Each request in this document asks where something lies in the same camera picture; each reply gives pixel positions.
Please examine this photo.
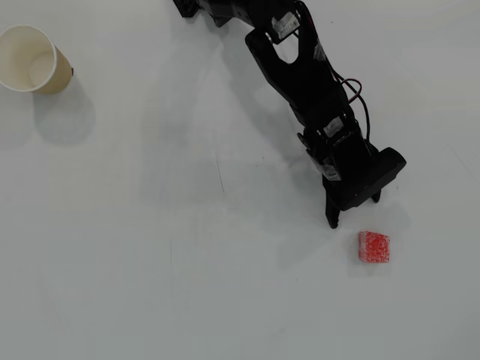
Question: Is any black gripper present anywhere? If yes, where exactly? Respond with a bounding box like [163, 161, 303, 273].
[297, 115, 383, 230]

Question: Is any black camera cable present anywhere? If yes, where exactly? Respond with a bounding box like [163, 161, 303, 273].
[346, 88, 372, 146]

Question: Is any beige paper cup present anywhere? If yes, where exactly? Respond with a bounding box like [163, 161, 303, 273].
[0, 24, 75, 95]

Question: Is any red foam cube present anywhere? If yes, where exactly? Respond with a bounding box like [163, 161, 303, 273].
[358, 230, 392, 264]

